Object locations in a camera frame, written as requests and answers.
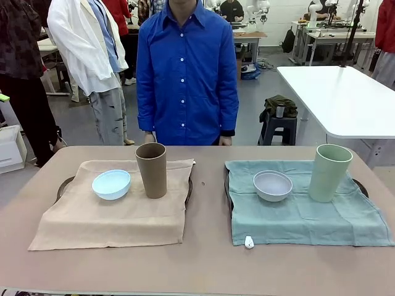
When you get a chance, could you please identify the brown tall cup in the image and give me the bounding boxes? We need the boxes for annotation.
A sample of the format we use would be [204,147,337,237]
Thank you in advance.
[135,142,168,199]

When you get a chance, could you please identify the light blue bowl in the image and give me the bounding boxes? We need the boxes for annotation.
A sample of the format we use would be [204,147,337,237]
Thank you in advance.
[91,169,131,201]

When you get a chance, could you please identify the pale grey bowl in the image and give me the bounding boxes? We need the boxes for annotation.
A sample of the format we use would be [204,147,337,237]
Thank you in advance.
[252,170,293,203]

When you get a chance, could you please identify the beige cloth mat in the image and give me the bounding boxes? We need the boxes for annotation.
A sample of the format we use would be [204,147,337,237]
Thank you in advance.
[27,159,196,251]

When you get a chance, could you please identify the pale green tall cup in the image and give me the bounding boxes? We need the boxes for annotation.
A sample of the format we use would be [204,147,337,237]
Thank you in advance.
[308,144,354,204]

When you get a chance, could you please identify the teal green cloth mat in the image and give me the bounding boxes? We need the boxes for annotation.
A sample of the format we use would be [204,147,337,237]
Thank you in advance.
[224,159,395,247]

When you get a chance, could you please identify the person left forearm blue sleeve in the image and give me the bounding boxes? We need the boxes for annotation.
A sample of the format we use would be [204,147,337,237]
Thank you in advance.
[218,89,240,137]

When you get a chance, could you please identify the person right forearm blue sleeve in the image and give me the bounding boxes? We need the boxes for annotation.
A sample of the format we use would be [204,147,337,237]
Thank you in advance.
[136,89,159,133]

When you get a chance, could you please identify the dark brown plastic tray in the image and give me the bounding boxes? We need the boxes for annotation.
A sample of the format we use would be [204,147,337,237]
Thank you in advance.
[223,174,370,216]
[57,174,194,213]

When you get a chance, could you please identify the dark plastic stool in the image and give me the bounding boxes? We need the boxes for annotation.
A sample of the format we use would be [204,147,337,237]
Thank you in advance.
[257,115,299,146]

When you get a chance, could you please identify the olive green cloth bundle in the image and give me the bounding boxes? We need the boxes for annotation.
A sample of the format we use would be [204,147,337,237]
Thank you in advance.
[259,94,299,123]

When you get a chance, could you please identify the person torso blue shirt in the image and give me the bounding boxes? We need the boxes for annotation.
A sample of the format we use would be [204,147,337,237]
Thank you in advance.
[136,0,240,146]

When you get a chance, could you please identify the blue white basket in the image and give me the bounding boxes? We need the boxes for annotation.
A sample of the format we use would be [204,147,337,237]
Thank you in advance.
[239,62,262,81]

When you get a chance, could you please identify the wooden background table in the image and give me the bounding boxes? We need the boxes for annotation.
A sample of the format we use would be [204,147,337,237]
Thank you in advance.
[232,30,268,65]

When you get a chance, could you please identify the mannequin with white shirt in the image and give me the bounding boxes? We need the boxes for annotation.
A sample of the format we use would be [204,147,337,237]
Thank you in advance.
[47,0,136,146]

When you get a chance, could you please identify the black backpack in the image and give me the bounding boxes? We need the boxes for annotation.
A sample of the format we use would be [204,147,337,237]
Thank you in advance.
[281,28,297,54]

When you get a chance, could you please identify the large white table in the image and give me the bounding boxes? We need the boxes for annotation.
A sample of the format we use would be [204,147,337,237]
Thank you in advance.
[276,65,395,139]

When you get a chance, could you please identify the person in red jacket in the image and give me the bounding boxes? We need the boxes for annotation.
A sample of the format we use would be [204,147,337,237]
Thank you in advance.
[101,0,137,87]

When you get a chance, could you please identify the seated person in black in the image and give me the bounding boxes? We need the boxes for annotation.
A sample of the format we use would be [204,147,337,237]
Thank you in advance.
[220,0,245,23]

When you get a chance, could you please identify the white bench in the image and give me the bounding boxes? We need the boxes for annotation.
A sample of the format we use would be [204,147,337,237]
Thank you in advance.
[36,36,72,96]

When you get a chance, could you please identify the white storage box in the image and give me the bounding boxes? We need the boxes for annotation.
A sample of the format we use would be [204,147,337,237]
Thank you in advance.
[0,125,25,176]

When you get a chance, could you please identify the person in dark patterned clothes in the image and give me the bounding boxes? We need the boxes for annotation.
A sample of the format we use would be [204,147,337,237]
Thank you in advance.
[0,0,67,168]

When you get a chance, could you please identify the black tripod pole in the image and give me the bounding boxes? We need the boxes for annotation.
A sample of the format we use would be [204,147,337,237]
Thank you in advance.
[338,0,364,68]

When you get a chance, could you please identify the person red top grey trousers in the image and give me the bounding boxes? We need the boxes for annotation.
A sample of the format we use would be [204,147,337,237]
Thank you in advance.
[368,0,395,91]

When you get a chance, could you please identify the grey frame work table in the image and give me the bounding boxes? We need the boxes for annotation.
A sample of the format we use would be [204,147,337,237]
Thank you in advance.
[291,19,376,67]

